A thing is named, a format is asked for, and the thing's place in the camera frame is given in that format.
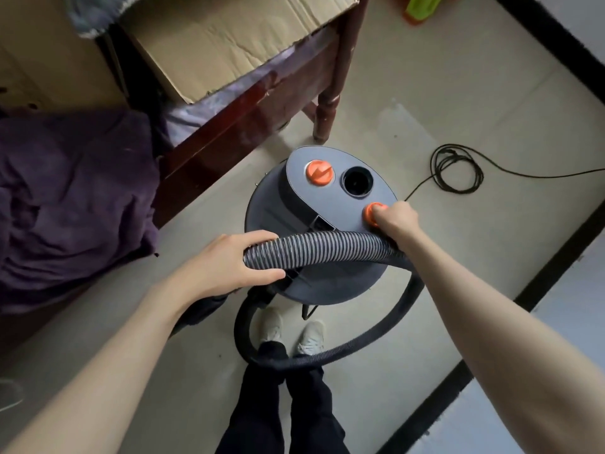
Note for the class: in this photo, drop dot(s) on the person's right hand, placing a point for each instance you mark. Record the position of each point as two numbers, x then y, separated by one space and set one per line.
397 222

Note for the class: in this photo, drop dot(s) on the dark red wooden railing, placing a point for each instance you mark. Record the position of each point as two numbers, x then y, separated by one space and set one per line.
255 108

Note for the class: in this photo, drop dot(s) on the grey shoe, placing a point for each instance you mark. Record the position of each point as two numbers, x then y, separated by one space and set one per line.
271 326
311 337

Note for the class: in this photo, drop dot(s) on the person's left hand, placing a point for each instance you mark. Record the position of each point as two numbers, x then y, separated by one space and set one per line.
222 267

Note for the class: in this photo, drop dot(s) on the grey patterned cloth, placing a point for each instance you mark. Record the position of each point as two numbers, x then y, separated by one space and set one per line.
94 9

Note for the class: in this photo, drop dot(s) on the tiled floor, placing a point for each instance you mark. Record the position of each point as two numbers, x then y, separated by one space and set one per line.
454 80

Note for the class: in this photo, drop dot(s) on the brown cardboard sheet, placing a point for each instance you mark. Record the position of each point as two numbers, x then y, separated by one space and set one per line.
217 38

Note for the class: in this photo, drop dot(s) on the person's left forearm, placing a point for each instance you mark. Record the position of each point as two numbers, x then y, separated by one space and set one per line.
94 383

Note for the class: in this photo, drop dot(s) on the grey vacuum cleaner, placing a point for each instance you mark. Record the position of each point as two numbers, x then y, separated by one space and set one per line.
312 203

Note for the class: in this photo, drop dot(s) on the person's black trousers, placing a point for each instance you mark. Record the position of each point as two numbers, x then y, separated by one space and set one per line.
279 411

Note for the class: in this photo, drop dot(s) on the person's right forearm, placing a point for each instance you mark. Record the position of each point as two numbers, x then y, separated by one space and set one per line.
510 335

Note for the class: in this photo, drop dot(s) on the purple cloth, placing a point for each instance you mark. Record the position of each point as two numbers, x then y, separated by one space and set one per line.
71 198

